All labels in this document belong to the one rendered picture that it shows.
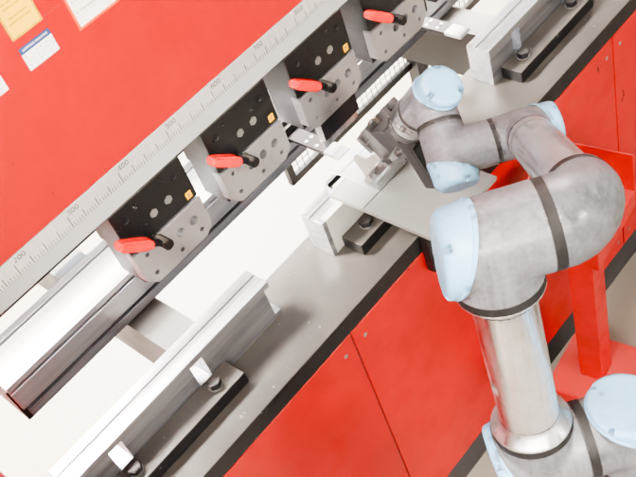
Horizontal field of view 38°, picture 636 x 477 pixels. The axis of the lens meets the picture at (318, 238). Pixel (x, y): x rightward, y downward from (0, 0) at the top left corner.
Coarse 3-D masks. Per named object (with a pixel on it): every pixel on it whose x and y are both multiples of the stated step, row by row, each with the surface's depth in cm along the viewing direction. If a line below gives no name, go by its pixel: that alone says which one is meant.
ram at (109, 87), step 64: (128, 0) 127; (192, 0) 135; (256, 0) 144; (0, 64) 116; (64, 64) 123; (128, 64) 130; (192, 64) 139; (256, 64) 149; (0, 128) 119; (64, 128) 126; (128, 128) 134; (192, 128) 143; (0, 192) 122; (64, 192) 130; (128, 192) 138; (0, 256) 126
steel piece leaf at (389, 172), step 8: (368, 152) 183; (400, 160) 177; (344, 168) 182; (352, 168) 181; (392, 168) 175; (344, 176) 180; (352, 176) 179; (360, 176) 179; (384, 176) 174; (392, 176) 176; (368, 184) 177; (376, 184) 173; (384, 184) 175
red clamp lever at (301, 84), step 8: (296, 80) 152; (304, 80) 153; (312, 80) 154; (320, 80) 159; (296, 88) 152; (304, 88) 153; (312, 88) 154; (320, 88) 156; (328, 88) 157; (336, 88) 158
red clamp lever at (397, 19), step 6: (366, 12) 160; (372, 12) 159; (378, 12) 160; (384, 12) 162; (366, 18) 161; (372, 18) 160; (378, 18) 160; (384, 18) 162; (390, 18) 163; (396, 18) 165; (402, 18) 165; (396, 24) 166; (402, 24) 165
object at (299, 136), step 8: (288, 128) 192; (296, 128) 194; (288, 136) 193; (296, 136) 192; (304, 136) 191; (312, 136) 190; (304, 144) 190; (312, 144) 189; (320, 144) 188; (336, 144) 187; (320, 152) 187; (328, 152) 186; (336, 152) 185; (344, 152) 184
